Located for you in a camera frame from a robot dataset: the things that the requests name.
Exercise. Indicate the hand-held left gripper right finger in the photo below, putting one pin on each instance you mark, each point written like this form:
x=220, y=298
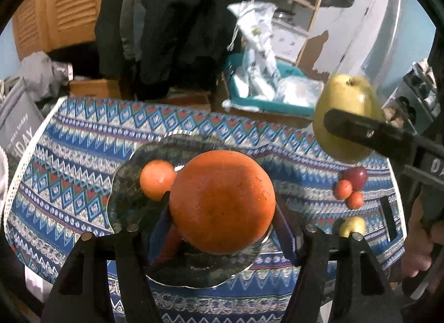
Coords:
x=285, y=231

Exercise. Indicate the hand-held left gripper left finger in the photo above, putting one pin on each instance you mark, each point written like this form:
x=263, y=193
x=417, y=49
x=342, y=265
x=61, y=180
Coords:
x=159, y=231

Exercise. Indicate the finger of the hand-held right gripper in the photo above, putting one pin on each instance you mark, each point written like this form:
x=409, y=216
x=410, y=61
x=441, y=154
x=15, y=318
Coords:
x=350, y=127

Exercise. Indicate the dark glass bowl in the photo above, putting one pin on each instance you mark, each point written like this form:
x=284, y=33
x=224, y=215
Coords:
x=138, y=212

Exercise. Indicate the yellow pear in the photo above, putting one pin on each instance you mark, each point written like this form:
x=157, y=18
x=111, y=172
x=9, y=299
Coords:
x=351, y=226
x=347, y=94

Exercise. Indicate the large orange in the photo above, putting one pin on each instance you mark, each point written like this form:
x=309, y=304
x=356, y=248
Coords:
x=222, y=201
x=158, y=179

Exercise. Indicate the small tangerine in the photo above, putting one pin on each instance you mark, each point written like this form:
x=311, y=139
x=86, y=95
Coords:
x=342, y=189
x=355, y=200

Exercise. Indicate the person's right hand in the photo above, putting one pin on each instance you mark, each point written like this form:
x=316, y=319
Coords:
x=416, y=250

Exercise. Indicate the clear plastic bag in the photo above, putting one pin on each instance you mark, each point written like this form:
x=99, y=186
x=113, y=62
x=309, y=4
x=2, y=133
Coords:
x=300, y=92

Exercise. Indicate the white shoe rack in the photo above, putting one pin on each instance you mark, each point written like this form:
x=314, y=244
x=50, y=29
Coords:
x=412, y=100

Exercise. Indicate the grey door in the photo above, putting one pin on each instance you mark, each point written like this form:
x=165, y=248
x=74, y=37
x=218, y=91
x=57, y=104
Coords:
x=353, y=38

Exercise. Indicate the teal plastic crate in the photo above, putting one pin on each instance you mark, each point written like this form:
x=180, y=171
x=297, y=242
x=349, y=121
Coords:
x=263, y=106

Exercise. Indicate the blue patterned tablecloth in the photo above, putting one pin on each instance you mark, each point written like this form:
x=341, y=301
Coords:
x=79, y=170

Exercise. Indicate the white rice bag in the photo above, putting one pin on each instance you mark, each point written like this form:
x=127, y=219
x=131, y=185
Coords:
x=258, y=48

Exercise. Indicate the wooden shelf rack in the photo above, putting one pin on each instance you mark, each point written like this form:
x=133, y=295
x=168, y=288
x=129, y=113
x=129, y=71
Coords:
x=314, y=10

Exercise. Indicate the steel pot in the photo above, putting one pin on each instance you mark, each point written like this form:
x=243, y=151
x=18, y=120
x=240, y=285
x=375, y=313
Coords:
x=282, y=14

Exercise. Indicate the low wooden box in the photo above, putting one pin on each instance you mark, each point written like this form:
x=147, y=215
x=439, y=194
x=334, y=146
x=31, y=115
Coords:
x=93, y=88

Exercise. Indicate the white cloth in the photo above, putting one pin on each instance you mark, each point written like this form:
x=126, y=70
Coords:
x=3, y=173

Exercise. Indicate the grey tote bag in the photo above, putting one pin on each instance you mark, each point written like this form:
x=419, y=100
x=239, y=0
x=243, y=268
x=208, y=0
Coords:
x=19, y=118

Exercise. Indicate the grey clothes pile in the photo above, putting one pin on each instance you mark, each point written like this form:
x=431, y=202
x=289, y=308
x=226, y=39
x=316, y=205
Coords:
x=41, y=73

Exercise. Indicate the black hanging jacket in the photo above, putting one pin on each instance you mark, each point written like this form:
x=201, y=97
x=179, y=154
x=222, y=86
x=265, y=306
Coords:
x=180, y=24

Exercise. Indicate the wooden louvred wardrobe doors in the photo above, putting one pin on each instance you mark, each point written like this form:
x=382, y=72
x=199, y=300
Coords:
x=69, y=3

